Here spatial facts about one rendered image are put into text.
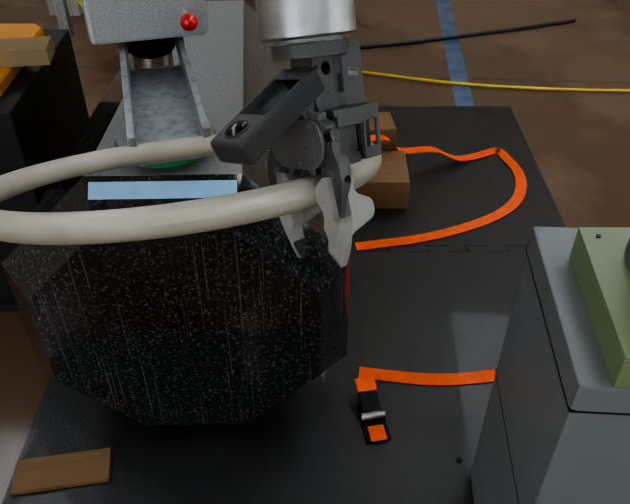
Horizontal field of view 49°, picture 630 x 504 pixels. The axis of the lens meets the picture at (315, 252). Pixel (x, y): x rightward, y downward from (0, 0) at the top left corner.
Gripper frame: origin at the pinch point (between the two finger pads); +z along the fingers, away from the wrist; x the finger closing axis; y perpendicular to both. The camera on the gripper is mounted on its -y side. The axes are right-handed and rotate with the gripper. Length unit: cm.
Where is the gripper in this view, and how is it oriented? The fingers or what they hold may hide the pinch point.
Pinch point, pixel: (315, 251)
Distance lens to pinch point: 69.1
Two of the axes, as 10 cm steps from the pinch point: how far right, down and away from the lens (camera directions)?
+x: -6.9, -1.5, 7.1
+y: 7.1, -2.8, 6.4
